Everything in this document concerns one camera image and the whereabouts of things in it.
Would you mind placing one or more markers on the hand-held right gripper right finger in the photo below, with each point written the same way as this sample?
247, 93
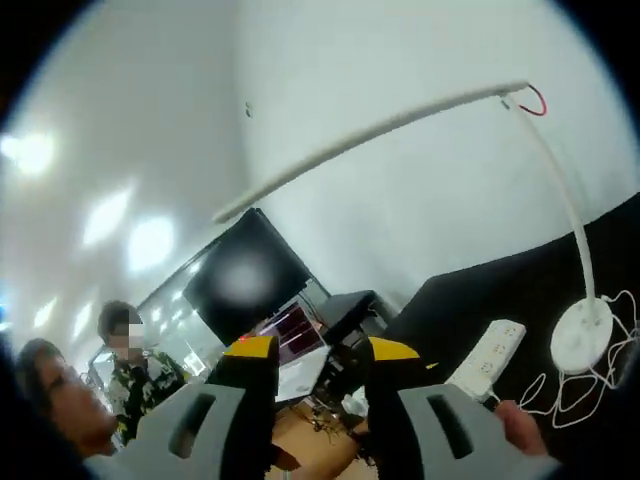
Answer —
492, 442

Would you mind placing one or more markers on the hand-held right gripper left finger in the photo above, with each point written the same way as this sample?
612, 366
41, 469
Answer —
150, 440

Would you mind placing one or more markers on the white desk lamp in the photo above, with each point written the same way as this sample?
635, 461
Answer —
582, 330

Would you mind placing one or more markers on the person's left hand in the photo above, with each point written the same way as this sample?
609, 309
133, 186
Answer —
525, 432

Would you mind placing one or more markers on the person's own head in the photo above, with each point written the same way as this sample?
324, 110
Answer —
65, 395

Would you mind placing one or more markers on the black monitor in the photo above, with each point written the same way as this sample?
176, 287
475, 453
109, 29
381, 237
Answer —
240, 305

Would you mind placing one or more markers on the white laptop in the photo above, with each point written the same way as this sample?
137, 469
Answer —
300, 375

